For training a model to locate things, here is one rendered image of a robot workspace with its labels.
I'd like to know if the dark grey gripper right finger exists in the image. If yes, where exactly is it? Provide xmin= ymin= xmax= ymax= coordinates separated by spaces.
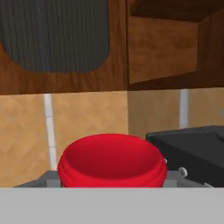
xmin=162 ymin=170 xmax=214 ymax=188

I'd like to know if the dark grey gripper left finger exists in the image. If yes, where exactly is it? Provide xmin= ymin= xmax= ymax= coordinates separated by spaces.
xmin=13 ymin=170 xmax=63 ymax=188

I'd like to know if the red lidded jam jar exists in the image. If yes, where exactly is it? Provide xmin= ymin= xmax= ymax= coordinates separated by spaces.
xmin=57 ymin=133 xmax=168 ymax=188

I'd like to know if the wooden wall cabinet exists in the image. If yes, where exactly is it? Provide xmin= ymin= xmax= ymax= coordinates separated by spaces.
xmin=126 ymin=0 xmax=224 ymax=92

